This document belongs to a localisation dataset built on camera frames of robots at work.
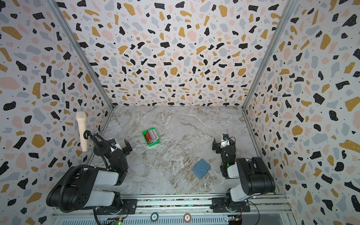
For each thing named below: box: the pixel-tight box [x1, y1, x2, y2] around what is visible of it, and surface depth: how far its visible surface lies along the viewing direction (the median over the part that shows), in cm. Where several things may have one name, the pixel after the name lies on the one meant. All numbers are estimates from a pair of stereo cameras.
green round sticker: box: [150, 212, 159, 222], surface depth 72 cm
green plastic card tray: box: [142, 127, 161, 147], surface depth 100 cm
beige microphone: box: [75, 111, 88, 152], surface depth 78 cm
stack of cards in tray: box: [144, 129, 159, 145], surface depth 100 cm
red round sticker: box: [183, 212, 192, 224], surface depth 73 cm
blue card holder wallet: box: [192, 158, 211, 180], surface depth 89 cm
